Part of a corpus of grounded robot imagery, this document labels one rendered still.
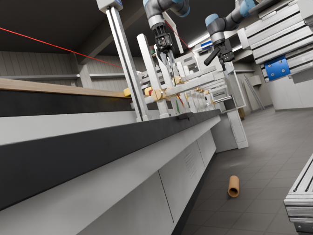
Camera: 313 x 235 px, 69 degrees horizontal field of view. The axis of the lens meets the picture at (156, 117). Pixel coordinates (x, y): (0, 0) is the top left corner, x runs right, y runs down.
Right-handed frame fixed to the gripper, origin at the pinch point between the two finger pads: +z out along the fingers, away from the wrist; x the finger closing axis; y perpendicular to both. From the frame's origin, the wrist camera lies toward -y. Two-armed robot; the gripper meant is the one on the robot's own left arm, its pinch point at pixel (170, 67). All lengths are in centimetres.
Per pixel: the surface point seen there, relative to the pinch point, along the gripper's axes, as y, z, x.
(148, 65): 3.5, -3.0, -10.0
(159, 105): 3.3, 16.7, -10.4
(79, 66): -487, -196, -170
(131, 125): 46, 24, -21
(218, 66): -250, -41, 106
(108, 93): 7.2, 4.9, -31.6
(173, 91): 1.8, 12.3, -2.0
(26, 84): 47, 5, -46
